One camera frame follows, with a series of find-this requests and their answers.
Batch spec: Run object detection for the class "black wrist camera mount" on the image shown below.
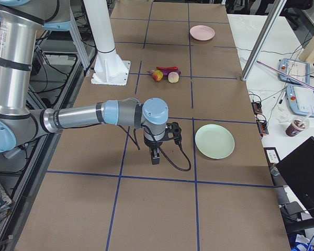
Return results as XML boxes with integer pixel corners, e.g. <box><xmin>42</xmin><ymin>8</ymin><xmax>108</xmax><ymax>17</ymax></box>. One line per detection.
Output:
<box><xmin>164</xmin><ymin>122</ymin><xmax>182</xmax><ymax>146</ymax></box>

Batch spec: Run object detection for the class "green plate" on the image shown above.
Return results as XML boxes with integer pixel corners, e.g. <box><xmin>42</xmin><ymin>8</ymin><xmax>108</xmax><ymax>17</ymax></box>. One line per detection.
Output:
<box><xmin>195</xmin><ymin>124</ymin><xmax>235</xmax><ymax>159</ymax></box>

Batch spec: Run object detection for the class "pink plate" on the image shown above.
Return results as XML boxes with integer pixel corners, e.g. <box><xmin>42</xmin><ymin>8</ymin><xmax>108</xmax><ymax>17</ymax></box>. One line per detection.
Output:
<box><xmin>189</xmin><ymin>25</ymin><xmax>215</xmax><ymax>41</ymax></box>

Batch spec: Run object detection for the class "black laptop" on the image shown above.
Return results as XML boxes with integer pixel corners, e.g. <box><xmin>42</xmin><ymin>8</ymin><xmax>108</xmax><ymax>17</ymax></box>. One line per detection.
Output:
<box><xmin>276</xmin><ymin>136</ymin><xmax>314</xmax><ymax>209</ymax></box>

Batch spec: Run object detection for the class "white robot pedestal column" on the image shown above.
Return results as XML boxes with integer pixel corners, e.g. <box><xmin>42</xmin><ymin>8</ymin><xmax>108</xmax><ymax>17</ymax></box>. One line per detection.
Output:
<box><xmin>84</xmin><ymin>0</ymin><xmax>131</xmax><ymax>86</ymax></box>

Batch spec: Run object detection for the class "teach pendant tablet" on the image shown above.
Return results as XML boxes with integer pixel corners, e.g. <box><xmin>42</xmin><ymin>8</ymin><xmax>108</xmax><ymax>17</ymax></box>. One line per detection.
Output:
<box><xmin>286</xmin><ymin>84</ymin><xmax>314</xmax><ymax>118</ymax></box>
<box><xmin>278</xmin><ymin>58</ymin><xmax>310</xmax><ymax>84</ymax></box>

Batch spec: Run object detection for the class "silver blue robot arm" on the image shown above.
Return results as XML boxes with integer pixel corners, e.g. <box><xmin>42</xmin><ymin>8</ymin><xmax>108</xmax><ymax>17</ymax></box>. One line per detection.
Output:
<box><xmin>0</xmin><ymin>1</ymin><xmax>170</xmax><ymax>164</ymax></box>

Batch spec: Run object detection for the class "orange circuit board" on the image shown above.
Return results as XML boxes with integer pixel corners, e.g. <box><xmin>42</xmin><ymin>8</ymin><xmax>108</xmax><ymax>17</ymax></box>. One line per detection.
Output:
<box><xmin>251</xmin><ymin>101</ymin><xmax>262</xmax><ymax>115</ymax></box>
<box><xmin>256</xmin><ymin>119</ymin><xmax>268</xmax><ymax>136</ymax></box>

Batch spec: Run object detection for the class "aluminium frame post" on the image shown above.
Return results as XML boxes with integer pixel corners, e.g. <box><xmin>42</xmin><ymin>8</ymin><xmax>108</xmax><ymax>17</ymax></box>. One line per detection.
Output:
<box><xmin>241</xmin><ymin>0</ymin><xmax>287</xmax><ymax>81</ymax></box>

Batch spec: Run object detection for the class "upper teach pendant tablet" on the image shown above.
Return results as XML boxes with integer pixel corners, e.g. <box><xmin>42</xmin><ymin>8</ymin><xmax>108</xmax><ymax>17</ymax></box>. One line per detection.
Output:
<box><xmin>278</xmin><ymin>58</ymin><xmax>310</xmax><ymax>84</ymax></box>

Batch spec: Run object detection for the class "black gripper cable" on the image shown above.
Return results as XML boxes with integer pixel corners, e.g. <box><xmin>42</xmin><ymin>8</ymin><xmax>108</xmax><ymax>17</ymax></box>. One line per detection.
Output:
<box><xmin>125</xmin><ymin>125</ymin><xmax>192</xmax><ymax>172</ymax></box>

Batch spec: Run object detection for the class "purple drink cup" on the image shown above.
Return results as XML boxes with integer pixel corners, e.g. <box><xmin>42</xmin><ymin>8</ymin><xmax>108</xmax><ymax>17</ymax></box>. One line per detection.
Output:
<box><xmin>285</xmin><ymin>116</ymin><xmax>309</xmax><ymax>137</ymax></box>

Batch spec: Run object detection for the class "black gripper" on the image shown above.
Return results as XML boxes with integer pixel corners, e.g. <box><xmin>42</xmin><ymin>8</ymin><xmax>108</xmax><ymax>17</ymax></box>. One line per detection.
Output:
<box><xmin>143</xmin><ymin>136</ymin><xmax>163</xmax><ymax>165</ymax></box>

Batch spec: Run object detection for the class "lower teach pendant tablet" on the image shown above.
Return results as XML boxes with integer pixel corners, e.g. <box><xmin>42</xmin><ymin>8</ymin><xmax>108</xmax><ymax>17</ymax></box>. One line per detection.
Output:
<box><xmin>286</xmin><ymin>84</ymin><xmax>314</xmax><ymax>118</ymax></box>

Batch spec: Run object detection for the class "purple eggplant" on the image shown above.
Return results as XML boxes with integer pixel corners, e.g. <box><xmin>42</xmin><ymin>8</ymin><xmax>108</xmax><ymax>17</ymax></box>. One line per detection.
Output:
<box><xmin>147</xmin><ymin>70</ymin><xmax>181</xmax><ymax>76</ymax></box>

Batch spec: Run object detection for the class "green pink peach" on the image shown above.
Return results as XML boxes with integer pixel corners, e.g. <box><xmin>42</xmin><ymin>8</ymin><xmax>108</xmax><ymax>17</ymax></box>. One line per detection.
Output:
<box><xmin>167</xmin><ymin>72</ymin><xmax>180</xmax><ymax>83</ymax></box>

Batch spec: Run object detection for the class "red chili pepper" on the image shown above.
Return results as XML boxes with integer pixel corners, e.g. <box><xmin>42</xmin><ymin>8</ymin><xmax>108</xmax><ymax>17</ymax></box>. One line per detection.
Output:
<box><xmin>156</xmin><ymin>66</ymin><xmax>178</xmax><ymax>71</ymax></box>

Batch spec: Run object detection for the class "red yellow pomegranate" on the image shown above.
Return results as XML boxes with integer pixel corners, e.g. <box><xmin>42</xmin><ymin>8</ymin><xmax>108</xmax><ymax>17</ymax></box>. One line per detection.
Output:
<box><xmin>151</xmin><ymin>70</ymin><xmax>164</xmax><ymax>82</ymax></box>

